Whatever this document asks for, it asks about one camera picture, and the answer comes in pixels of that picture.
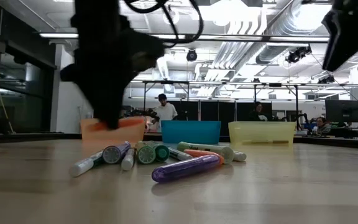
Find black Expo marker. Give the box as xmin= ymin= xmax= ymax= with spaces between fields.
xmin=167 ymin=146 xmax=195 ymax=162

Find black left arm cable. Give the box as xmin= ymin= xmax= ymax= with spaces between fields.
xmin=124 ymin=0 xmax=205 ymax=45

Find person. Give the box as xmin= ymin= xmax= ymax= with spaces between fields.
xmin=249 ymin=101 xmax=273 ymax=122
xmin=150 ymin=93 xmax=179 ymax=133
xmin=311 ymin=116 xmax=332 ymax=135

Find teal highlighter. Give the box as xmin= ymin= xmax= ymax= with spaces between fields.
xmin=147 ymin=140 xmax=171 ymax=162

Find black monitor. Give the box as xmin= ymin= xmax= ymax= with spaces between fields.
xmin=324 ymin=99 xmax=358 ymax=123

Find orange translucent plastic bin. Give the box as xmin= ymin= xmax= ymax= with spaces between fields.
xmin=80 ymin=117 xmax=147 ymax=144

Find brown thin marker white cap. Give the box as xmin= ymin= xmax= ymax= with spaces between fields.
xmin=121 ymin=147 xmax=136 ymax=172

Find blue plastic bin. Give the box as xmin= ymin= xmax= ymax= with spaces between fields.
xmin=160 ymin=120 xmax=222 ymax=144

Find green thin marker white barrel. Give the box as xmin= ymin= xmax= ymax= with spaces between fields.
xmin=69 ymin=149 xmax=104 ymax=179

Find orange highlighter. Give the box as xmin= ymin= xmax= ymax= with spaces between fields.
xmin=183 ymin=149 xmax=226 ymax=166

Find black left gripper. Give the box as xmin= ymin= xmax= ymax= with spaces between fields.
xmin=60 ymin=18 xmax=166 ymax=130

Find long ceiling light bar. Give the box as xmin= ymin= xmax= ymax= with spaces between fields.
xmin=39 ymin=32 xmax=358 ymax=44

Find green thick marker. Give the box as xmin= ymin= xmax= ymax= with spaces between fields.
xmin=135 ymin=141 xmax=157 ymax=166

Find black track spotlights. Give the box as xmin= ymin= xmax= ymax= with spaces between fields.
xmin=285 ymin=45 xmax=313 ymax=64

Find light green Sharpie highlighter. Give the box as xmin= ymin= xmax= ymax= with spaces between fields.
xmin=176 ymin=141 xmax=235 ymax=165

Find white ring lamp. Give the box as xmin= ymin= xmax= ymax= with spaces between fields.
xmin=162 ymin=6 xmax=180 ymax=26

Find yellow translucent plastic bin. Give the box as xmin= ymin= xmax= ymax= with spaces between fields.
xmin=227 ymin=121 xmax=296 ymax=147

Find lavender thick marker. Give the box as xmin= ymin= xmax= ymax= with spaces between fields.
xmin=102 ymin=141 xmax=132 ymax=165

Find purple translucent highlighter pen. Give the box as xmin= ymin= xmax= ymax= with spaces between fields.
xmin=151 ymin=154 xmax=222 ymax=184

